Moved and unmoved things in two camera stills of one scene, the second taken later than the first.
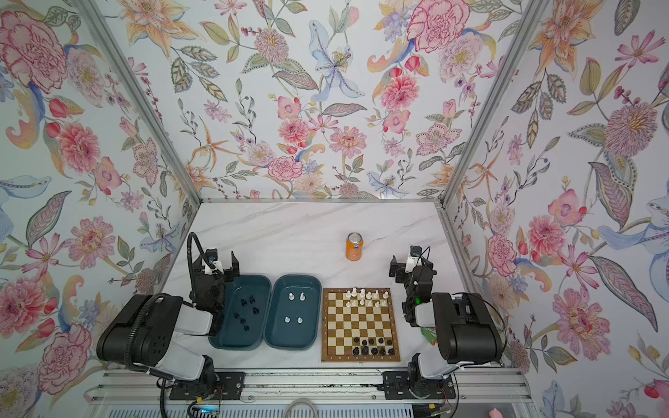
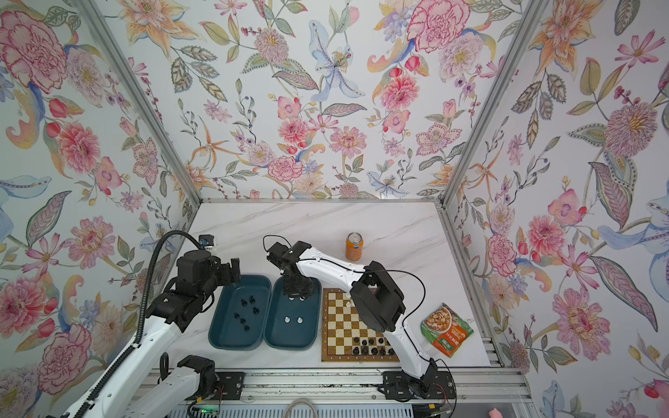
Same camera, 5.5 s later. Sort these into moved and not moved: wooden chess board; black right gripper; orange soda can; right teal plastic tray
Moved: black right gripper
Not moved: orange soda can; right teal plastic tray; wooden chess board
